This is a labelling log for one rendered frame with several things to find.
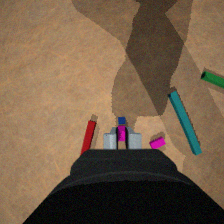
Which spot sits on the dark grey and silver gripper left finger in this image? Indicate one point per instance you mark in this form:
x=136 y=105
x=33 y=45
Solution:
x=109 y=139

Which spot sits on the small blue cube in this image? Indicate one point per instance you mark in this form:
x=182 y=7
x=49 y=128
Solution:
x=121 y=120

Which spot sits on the green rod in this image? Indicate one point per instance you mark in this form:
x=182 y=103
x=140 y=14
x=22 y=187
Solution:
x=211 y=78

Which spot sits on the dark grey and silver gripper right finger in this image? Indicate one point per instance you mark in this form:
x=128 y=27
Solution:
x=132 y=140

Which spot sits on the turquoise rod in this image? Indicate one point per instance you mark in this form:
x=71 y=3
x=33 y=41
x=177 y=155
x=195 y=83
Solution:
x=185 y=123

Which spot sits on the small magenta block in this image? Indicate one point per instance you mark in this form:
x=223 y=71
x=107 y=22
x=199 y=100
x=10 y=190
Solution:
x=121 y=133
x=157 y=143

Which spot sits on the red rod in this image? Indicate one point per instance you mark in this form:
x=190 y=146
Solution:
x=88 y=136

